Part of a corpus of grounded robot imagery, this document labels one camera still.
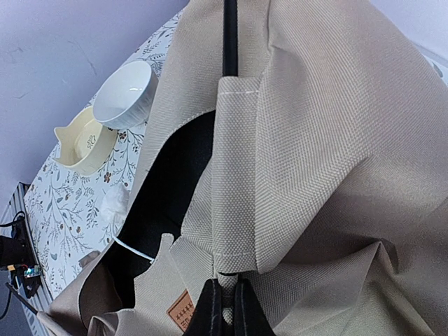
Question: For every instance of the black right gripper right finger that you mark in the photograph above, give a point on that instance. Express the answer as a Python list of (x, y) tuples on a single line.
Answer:
[(249, 318)]

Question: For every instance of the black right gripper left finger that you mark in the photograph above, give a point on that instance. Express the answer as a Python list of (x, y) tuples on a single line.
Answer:
[(207, 319)]

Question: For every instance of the beige pet tent fabric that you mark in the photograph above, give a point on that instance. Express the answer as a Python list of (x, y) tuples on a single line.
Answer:
[(319, 174)]

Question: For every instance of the white pompom toy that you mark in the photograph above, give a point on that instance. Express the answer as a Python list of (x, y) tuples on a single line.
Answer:
[(113, 207)]

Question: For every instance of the floral white table mat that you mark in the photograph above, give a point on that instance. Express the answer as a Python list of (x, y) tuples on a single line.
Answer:
[(63, 209)]

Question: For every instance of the cream paw print bowl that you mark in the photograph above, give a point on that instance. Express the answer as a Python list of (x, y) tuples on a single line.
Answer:
[(85, 143)]

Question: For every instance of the white ceramic bowl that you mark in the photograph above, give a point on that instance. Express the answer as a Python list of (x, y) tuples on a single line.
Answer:
[(125, 99)]

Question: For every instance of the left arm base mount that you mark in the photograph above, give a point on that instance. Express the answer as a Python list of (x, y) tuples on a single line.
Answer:
[(17, 256)]

